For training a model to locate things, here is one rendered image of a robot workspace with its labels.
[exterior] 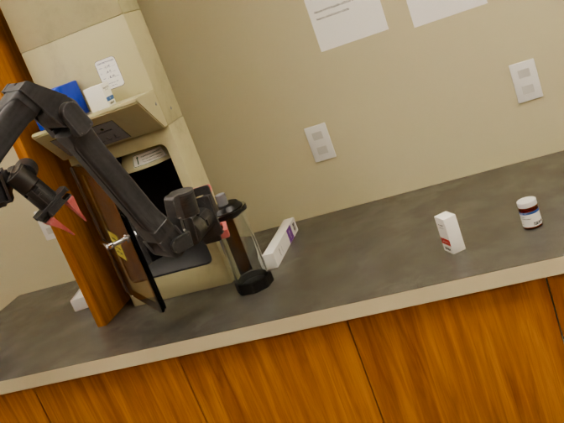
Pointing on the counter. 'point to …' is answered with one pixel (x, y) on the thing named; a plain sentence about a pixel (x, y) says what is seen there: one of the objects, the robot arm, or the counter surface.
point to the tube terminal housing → (141, 74)
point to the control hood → (145, 102)
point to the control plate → (101, 134)
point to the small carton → (99, 96)
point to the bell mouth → (144, 159)
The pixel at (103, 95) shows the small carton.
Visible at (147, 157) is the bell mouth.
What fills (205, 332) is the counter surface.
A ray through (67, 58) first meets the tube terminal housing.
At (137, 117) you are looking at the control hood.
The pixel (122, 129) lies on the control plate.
